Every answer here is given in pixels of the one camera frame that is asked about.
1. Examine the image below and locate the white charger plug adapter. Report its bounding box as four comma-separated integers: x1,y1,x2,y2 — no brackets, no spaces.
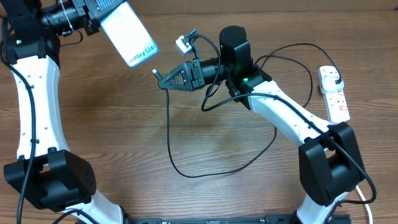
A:
320,77,345,94

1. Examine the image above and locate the smartphone with light blue screen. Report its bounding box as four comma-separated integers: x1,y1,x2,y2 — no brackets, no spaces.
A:
100,2,159,67

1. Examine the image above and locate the white power strip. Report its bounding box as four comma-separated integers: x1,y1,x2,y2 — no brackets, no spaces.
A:
318,65,350,124

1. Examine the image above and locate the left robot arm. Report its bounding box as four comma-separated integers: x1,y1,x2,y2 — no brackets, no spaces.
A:
1,0,130,223

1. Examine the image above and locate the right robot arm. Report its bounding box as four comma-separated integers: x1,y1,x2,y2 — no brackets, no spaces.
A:
158,26,369,223

